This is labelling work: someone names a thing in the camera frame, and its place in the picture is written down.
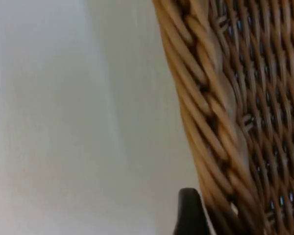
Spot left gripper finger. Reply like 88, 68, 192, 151
173, 188, 210, 235

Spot pale brown wicker basket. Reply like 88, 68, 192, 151
152, 0, 294, 235

